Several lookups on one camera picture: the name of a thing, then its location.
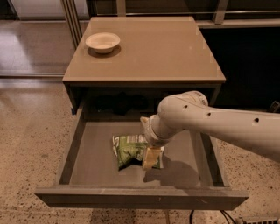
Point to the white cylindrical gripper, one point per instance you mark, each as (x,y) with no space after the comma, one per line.
(149,134)

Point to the green jalapeno chip bag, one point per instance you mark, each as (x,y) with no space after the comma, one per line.
(129,150)

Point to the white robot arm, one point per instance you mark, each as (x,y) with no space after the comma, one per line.
(258,132)

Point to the grey cabinet with glass top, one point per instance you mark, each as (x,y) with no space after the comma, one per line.
(153,52)

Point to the white ceramic bowl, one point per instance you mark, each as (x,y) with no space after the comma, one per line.
(103,42)

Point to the metal floor vent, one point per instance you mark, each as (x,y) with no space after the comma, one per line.
(257,220)

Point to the metal window frame post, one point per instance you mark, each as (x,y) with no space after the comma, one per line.
(72,20)

